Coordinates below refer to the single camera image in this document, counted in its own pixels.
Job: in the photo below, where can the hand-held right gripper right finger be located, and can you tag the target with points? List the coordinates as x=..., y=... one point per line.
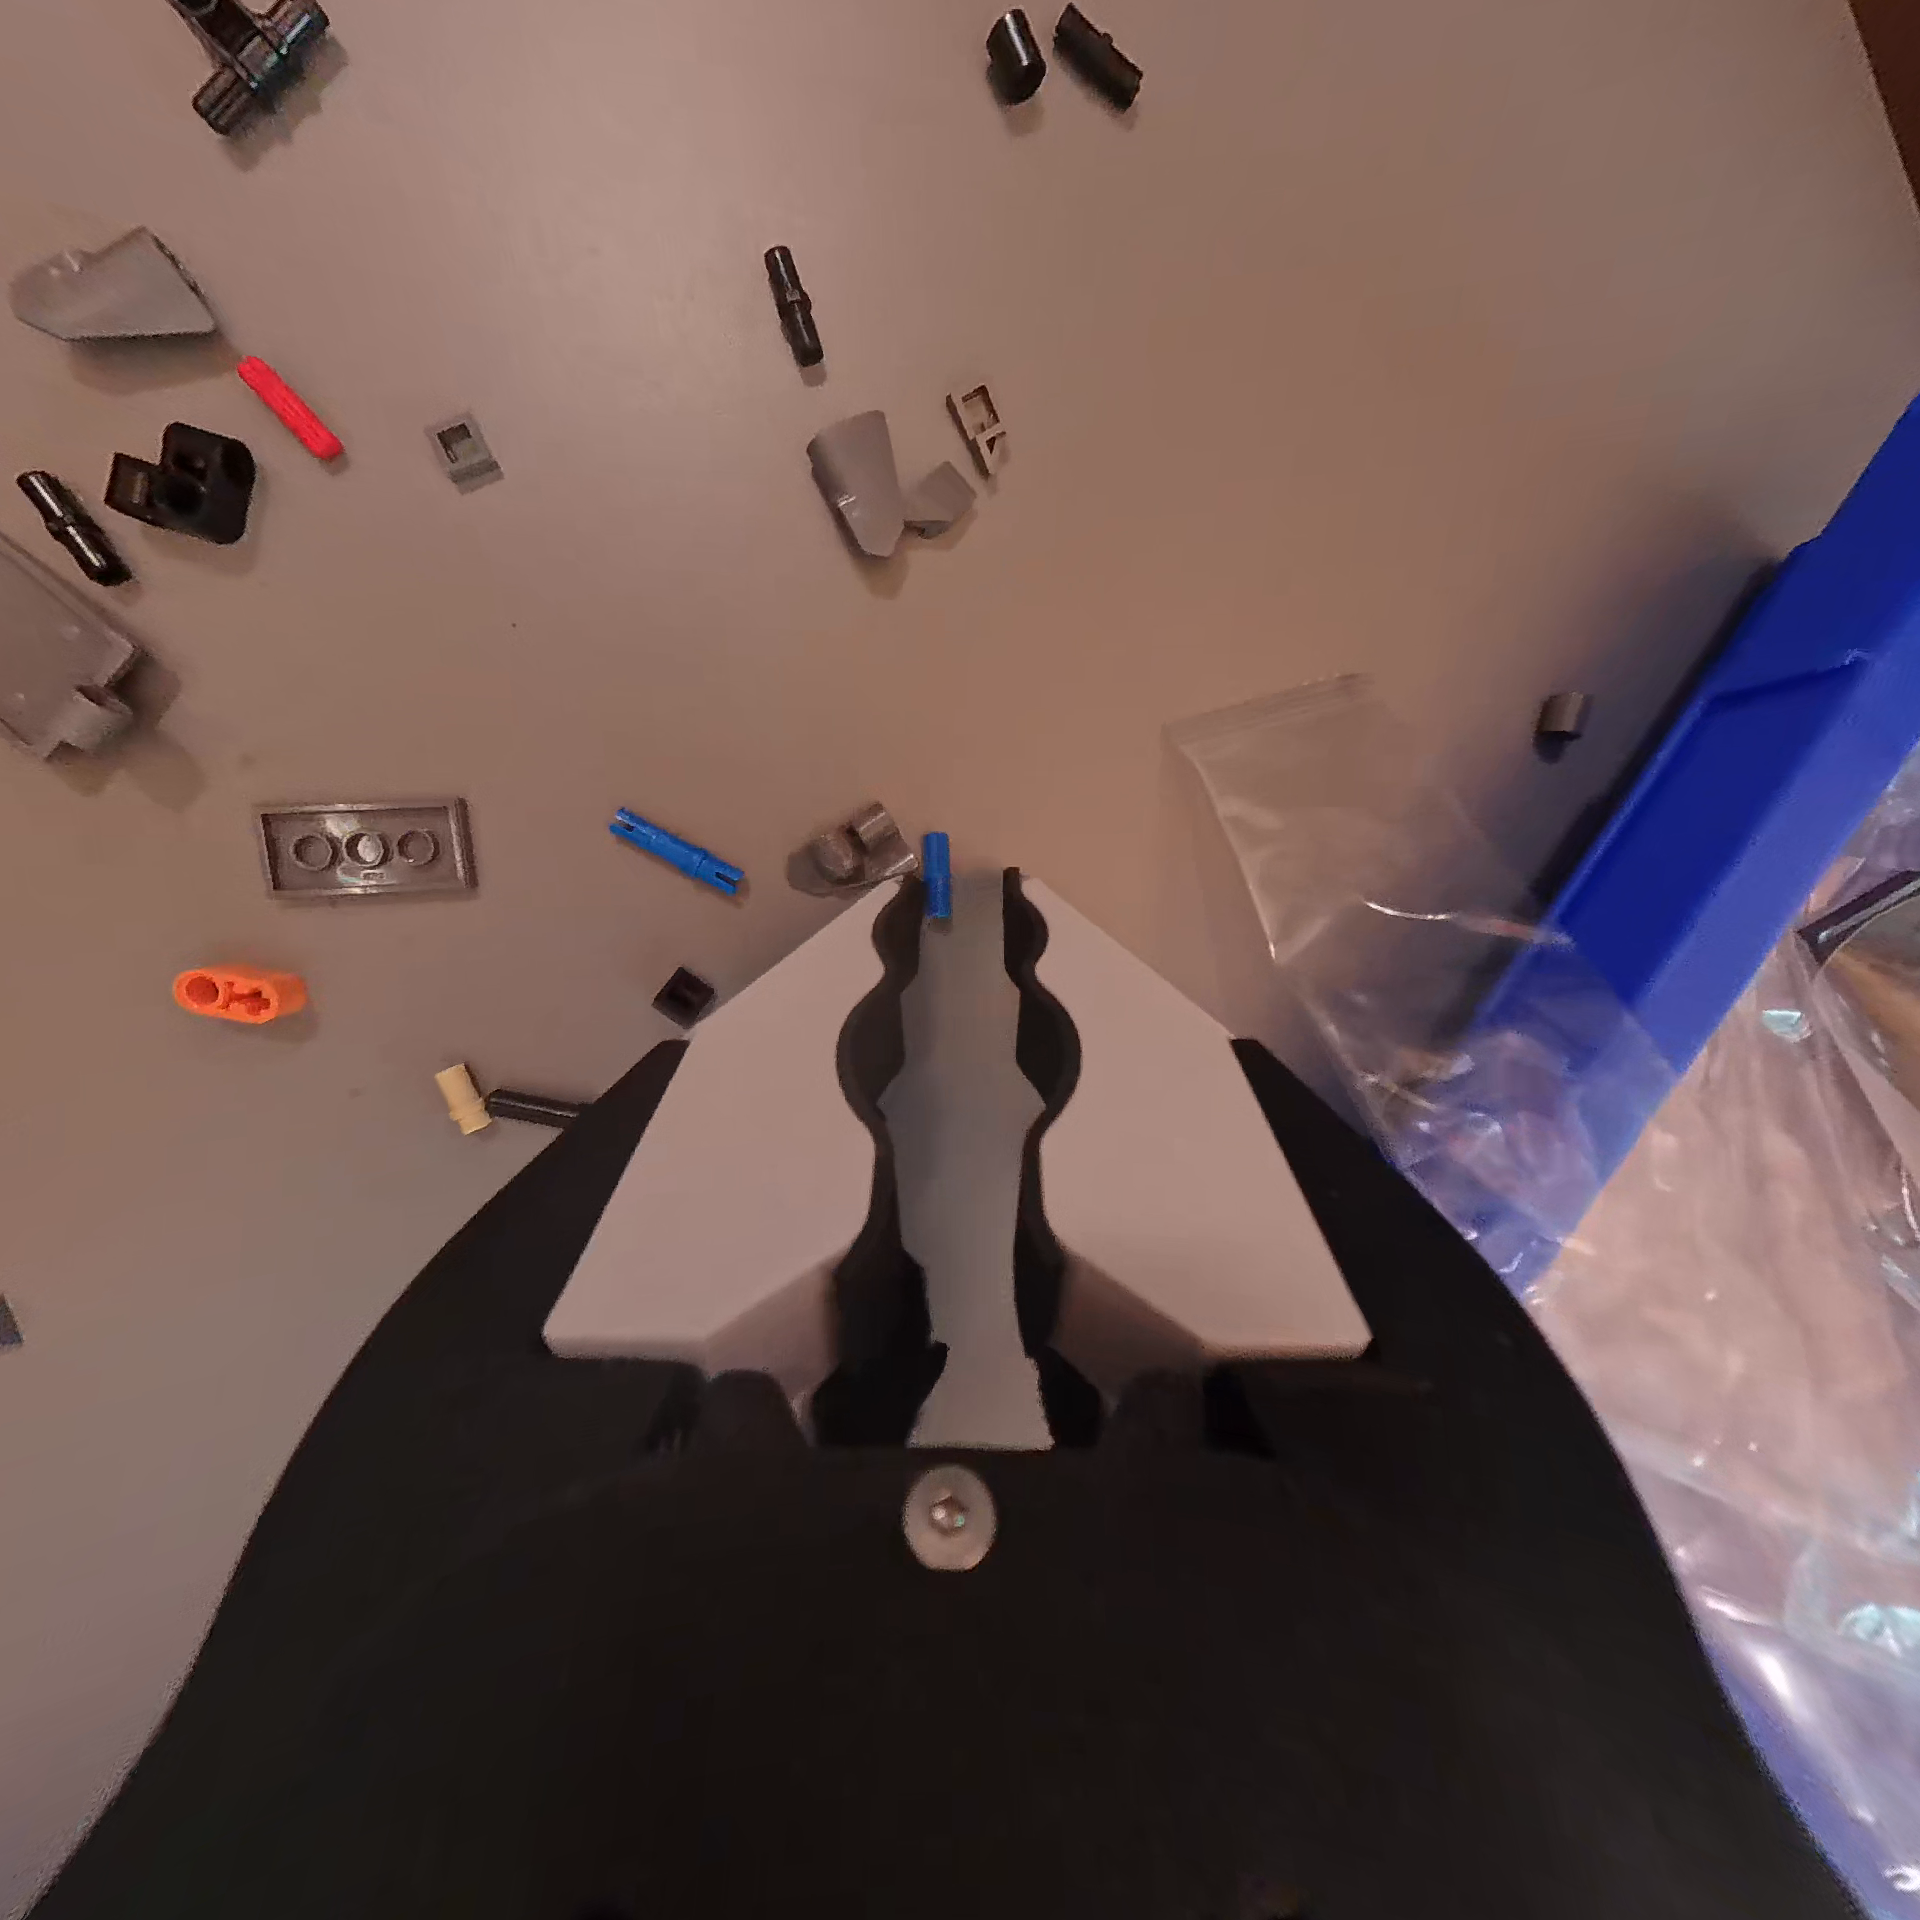
x=1201, y=1185

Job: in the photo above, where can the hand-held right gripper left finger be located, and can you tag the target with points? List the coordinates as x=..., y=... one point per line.
x=720, y=1172

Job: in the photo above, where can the short blue pin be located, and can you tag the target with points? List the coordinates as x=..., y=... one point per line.
x=935, y=873

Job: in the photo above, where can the black curved lego piece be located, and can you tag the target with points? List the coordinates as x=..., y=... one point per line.
x=1015, y=53

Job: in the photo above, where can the small black cube piece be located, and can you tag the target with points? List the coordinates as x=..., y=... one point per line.
x=681, y=994

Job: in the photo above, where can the black axle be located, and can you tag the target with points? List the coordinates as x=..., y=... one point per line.
x=533, y=1106

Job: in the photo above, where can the tan pin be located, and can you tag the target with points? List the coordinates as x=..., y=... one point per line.
x=465, y=1098

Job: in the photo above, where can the long blue pin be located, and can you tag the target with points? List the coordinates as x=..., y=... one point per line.
x=675, y=850

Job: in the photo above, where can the grey round stud piece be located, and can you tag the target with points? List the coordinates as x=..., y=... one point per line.
x=852, y=857

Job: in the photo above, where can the grey studded plate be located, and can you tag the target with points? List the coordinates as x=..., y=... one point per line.
x=364, y=849

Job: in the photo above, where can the orange short beam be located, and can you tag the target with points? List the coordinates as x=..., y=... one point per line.
x=241, y=993

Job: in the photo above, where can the crumpled clear plastic bags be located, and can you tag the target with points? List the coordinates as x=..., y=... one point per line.
x=1724, y=1349

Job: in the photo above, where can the small dark grey piece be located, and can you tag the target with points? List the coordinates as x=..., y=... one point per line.
x=1563, y=716

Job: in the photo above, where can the blue plastic bin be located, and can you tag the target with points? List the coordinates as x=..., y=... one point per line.
x=1695, y=839

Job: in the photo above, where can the small grey curved piece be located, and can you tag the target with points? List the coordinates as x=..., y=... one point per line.
x=941, y=503

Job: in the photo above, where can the grey curved slope piece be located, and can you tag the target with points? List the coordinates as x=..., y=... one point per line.
x=861, y=480

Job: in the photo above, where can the small grey tile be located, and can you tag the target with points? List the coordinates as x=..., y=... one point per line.
x=463, y=452

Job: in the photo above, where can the large grey panel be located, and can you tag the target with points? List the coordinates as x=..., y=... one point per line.
x=60, y=661

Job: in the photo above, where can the black pin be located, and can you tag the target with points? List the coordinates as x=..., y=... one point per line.
x=796, y=305
x=71, y=525
x=1097, y=53

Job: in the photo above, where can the black angled connector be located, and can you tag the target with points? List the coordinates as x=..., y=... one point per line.
x=183, y=482

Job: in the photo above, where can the red axle pin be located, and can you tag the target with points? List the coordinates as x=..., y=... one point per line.
x=290, y=405

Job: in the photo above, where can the grey curved wedge piece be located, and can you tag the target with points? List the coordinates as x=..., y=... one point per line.
x=113, y=288

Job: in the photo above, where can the black cross connector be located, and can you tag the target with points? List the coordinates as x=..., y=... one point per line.
x=253, y=60

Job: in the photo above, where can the grey bracket piece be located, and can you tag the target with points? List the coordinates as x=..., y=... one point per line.
x=979, y=433

